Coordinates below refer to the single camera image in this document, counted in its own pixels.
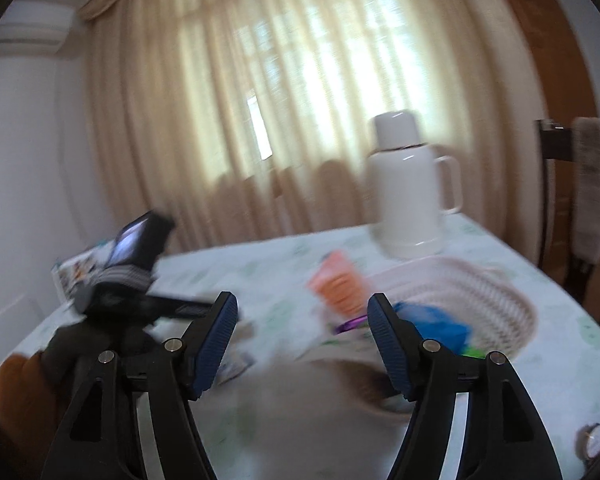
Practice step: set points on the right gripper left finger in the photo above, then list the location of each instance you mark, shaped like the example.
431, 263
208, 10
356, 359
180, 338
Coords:
99, 437

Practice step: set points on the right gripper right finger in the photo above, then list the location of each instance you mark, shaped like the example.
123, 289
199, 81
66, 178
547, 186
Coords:
504, 434

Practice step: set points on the blue snack bar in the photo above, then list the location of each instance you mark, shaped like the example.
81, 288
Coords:
434, 323

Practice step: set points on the purple candy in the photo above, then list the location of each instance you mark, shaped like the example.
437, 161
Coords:
352, 324

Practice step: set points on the pink smiley biscuit pack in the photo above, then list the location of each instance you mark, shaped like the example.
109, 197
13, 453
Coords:
340, 286

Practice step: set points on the orange sleeved forearm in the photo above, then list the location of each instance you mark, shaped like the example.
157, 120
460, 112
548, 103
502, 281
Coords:
29, 417

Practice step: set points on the grey gloved left hand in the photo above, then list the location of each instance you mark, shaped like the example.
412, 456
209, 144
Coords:
69, 356

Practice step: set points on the photo collage calendar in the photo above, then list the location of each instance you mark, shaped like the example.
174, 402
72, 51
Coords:
68, 274

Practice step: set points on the smartphone on left gripper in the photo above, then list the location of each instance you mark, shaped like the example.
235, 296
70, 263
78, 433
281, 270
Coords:
136, 250

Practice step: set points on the wrist watch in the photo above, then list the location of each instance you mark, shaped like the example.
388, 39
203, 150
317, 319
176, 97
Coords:
588, 443

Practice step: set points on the pink plastic basket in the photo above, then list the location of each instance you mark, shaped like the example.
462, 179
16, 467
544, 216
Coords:
500, 317

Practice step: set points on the dark wooden chair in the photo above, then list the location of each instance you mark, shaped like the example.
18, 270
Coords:
556, 144

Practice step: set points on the beige curtain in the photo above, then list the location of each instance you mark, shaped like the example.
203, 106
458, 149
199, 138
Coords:
251, 119

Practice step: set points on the cream thermos jug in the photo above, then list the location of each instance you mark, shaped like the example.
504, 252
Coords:
411, 188

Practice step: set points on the white air conditioner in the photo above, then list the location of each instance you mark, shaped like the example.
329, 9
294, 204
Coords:
35, 28

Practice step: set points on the grey fuzzy chair cover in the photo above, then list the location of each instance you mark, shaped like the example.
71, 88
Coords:
586, 159

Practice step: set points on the wooden door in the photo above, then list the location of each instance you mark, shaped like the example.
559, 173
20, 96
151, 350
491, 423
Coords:
568, 94

